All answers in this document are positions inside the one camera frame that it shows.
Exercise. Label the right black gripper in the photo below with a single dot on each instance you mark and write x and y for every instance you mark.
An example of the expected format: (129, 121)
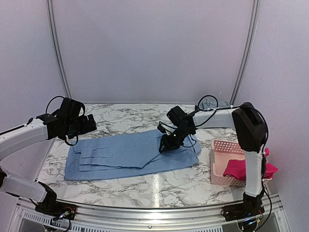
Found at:
(169, 145)

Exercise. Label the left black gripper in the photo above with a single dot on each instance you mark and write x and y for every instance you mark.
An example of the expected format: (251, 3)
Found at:
(86, 128)

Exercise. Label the light blue shirt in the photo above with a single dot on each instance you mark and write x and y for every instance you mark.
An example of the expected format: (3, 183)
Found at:
(127, 155)

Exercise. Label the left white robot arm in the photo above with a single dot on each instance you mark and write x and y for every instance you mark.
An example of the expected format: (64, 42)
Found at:
(42, 128)

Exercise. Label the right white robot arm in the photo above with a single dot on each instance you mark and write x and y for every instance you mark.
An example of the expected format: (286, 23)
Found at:
(251, 130)

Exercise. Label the pink plastic laundry basket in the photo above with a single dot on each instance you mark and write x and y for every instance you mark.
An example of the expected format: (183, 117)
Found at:
(253, 161)

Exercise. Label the folded blue jeans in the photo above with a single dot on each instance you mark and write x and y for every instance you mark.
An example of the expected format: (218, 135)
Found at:
(210, 101)

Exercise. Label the magenta red garment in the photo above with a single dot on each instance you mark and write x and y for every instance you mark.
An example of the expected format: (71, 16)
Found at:
(236, 167)

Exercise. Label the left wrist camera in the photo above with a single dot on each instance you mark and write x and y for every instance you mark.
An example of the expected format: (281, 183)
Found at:
(70, 110)

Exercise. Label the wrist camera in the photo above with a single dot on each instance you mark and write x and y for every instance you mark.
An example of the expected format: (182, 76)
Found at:
(70, 110)
(175, 115)

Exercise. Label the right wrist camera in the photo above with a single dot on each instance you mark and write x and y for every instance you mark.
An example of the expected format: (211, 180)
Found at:
(175, 115)

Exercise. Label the left aluminium frame post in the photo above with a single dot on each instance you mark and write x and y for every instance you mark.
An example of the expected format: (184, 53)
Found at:
(56, 46)

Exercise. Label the aluminium frame post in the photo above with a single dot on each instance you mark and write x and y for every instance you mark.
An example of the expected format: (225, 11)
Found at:
(247, 50)
(56, 46)

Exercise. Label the aluminium table front rail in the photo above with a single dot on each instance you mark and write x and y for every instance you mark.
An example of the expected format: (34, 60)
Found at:
(94, 218)

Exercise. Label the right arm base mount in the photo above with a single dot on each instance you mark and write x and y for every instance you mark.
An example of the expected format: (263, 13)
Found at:
(241, 210)

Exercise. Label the right aluminium frame post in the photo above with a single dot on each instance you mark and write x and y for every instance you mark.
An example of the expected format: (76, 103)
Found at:
(247, 50)

